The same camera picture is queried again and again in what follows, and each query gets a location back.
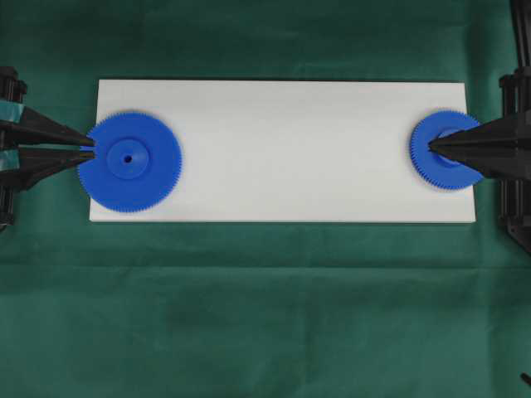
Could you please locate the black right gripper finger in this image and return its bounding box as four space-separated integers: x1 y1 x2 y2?
428 114 519 146
429 144 519 180

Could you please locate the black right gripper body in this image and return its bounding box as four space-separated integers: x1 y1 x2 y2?
499 68 530 236

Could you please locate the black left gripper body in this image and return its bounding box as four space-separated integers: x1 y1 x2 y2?
1 66 27 226

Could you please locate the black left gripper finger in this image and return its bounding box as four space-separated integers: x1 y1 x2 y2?
17 148 95 187
16 104 94 146

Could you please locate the small blue gear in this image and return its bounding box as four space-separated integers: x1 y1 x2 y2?
409 110 483 191

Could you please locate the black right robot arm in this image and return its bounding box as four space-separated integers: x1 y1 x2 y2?
428 1 530 250

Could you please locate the large blue gear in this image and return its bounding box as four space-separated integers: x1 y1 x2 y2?
77 111 183 213

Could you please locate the green table cloth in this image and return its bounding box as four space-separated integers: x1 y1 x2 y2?
1 1 530 397

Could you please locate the white rectangular board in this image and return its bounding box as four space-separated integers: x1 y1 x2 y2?
89 80 475 223

